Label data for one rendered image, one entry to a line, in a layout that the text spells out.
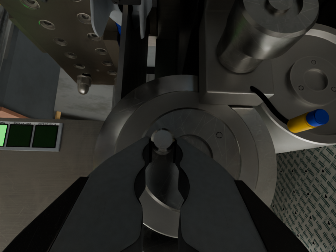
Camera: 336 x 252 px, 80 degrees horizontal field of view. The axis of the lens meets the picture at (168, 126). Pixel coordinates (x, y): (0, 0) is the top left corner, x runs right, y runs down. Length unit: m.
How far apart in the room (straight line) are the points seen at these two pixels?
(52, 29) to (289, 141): 0.39
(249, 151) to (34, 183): 0.50
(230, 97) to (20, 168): 0.52
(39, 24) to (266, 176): 0.39
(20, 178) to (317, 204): 0.57
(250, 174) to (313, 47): 0.14
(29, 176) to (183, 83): 0.47
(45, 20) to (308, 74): 0.37
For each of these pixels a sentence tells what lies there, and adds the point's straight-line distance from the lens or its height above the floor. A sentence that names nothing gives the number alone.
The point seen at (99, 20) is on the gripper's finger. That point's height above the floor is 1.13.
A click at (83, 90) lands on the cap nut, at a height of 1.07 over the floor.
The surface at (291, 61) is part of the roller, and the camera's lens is 0.23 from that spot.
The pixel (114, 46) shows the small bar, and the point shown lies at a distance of 0.39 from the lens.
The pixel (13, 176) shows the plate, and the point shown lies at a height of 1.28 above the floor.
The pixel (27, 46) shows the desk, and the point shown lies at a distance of 2.27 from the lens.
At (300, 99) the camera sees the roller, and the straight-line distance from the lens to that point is 0.22.
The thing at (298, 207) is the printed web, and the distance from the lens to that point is 0.36.
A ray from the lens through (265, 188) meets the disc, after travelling 0.18.
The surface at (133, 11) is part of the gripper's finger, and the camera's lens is 0.24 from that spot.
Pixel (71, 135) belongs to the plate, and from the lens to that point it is 0.55.
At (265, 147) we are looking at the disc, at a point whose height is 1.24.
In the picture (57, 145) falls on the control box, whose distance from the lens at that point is 0.55.
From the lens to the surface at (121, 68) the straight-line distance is 0.20.
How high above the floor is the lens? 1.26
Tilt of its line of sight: 13 degrees down
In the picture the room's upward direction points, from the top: 179 degrees counter-clockwise
